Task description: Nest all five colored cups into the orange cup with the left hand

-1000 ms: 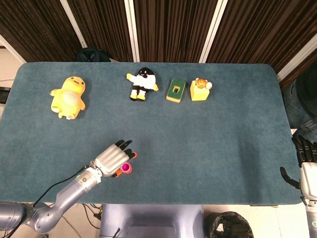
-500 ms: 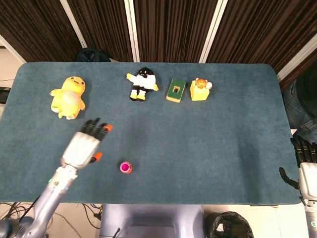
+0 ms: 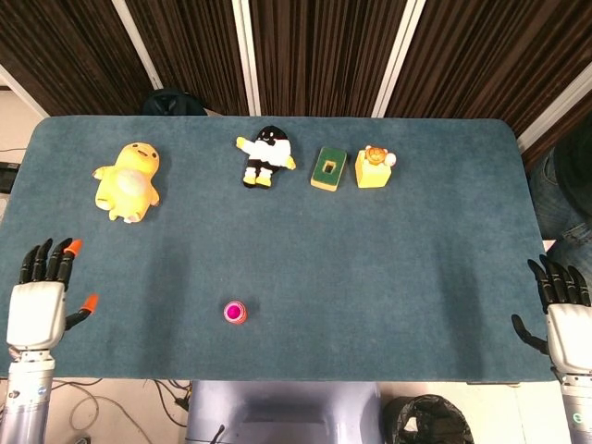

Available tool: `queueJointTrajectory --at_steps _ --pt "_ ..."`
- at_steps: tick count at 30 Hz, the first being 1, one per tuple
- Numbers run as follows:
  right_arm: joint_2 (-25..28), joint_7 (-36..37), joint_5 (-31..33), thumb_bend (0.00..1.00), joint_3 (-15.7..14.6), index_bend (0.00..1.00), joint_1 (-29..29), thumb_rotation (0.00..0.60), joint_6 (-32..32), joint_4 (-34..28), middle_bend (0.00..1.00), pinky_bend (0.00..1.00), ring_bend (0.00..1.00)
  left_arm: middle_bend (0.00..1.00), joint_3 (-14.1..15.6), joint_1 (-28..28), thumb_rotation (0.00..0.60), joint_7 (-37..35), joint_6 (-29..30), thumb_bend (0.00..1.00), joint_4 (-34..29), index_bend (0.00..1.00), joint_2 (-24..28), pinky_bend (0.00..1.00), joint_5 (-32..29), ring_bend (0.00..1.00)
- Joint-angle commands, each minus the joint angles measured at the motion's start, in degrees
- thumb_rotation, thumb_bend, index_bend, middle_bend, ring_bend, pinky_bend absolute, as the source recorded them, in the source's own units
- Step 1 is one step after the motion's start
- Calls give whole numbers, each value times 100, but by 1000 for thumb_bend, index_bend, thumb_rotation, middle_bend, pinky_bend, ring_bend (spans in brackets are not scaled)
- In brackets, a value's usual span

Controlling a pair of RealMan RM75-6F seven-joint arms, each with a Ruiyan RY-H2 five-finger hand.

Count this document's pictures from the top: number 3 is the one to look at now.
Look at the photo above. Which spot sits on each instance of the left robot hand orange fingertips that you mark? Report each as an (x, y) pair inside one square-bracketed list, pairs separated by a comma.
[(37, 314)]

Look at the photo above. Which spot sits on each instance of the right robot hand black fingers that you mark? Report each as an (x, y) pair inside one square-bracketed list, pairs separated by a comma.
[(571, 335)]

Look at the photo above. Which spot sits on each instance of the magenta plastic cup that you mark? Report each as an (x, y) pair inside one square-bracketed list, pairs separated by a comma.
[(234, 311)]

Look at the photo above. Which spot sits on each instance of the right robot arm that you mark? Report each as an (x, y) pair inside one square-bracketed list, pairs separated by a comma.
[(577, 411)]

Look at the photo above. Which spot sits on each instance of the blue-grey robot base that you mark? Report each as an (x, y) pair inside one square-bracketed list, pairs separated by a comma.
[(282, 411)]

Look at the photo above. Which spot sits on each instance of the person in blue jeans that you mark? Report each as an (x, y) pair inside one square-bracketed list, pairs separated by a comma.
[(555, 203)]

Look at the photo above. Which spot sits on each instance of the dark device box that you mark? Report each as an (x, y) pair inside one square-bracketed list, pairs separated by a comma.
[(7, 178)]

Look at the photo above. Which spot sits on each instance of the yellow duck plush toy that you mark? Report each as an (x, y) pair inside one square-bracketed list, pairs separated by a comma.
[(127, 185)]

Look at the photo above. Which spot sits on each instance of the black trash bag bin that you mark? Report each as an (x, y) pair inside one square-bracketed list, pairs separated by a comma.
[(425, 421)]

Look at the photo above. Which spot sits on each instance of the blue table cloth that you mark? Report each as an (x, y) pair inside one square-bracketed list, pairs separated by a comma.
[(393, 277)]

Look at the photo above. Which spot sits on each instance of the orange plastic cup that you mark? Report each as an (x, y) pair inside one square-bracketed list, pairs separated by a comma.
[(241, 322)]

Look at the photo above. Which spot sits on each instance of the black chair back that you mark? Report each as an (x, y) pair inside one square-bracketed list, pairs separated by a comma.
[(171, 104)]

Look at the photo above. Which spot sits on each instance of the yellow block with bear figure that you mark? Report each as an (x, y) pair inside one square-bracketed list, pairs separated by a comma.
[(370, 176)]

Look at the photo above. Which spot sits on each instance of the black white penguin plush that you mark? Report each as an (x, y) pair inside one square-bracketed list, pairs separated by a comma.
[(268, 152)]

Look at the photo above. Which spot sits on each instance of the green yellow sponge block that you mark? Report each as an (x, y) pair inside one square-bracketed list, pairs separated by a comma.
[(324, 178)]

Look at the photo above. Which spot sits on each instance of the white partition frame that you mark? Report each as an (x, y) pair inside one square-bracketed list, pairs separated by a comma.
[(398, 60), (247, 55), (555, 108), (23, 92), (139, 44)]

